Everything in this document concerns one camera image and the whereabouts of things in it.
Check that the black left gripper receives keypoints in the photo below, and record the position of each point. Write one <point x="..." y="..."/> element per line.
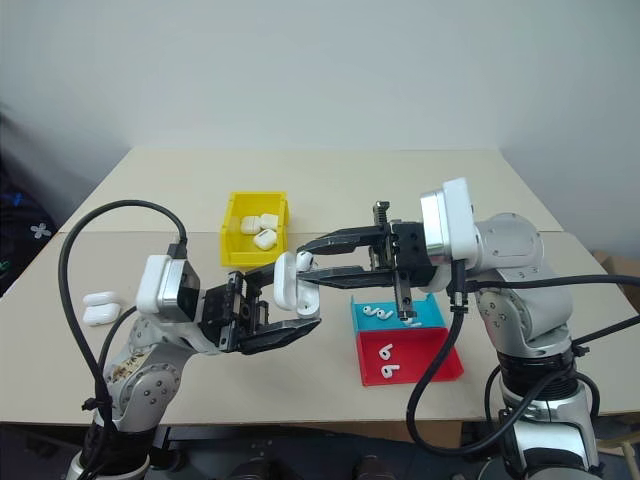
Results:
<point x="225" y="315"/>

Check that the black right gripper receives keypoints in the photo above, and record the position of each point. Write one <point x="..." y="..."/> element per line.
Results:
<point x="410" y="250"/>

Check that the white earbud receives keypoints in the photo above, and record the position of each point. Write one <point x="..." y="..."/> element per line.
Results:
<point x="371" y="311"/>
<point x="390" y="372"/>
<point x="412" y="322"/>
<point x="306" y="260"/>
<point x="384" y="315"/>
<point x="386" y="352"/>

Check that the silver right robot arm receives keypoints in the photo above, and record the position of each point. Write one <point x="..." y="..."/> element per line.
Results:
<point x="520" y="250"/>

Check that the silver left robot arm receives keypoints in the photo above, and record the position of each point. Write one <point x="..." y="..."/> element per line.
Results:
<point x="150" y="385"/>

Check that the yellow plastic bin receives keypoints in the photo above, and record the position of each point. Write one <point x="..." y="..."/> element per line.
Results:
<point x="235" y="250"/>

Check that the blue shallow tray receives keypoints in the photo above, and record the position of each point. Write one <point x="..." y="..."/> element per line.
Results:
<point x="430" y="315"/>

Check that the red shallow tray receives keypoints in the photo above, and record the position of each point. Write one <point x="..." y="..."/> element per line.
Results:
<point x="425" y="357"/>

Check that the dark patterned cloth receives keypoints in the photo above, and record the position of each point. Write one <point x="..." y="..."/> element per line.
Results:
<point x="25" y="220"/>

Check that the brown cardboard box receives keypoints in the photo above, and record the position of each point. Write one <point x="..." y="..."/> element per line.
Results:
<point x="620" y="265"/>

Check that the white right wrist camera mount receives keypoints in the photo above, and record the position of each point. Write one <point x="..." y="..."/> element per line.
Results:
<point x="460" y="220"/>

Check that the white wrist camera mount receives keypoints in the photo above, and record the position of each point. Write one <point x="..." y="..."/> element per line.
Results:
<point x="155" y="285"/>
<point x="460" y="220"/>

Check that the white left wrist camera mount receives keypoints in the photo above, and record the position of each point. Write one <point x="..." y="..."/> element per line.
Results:
<point x="155" y="285"/>

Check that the wooden stool frame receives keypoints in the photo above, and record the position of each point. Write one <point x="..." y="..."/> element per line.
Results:
<point x="622" y="437"/>

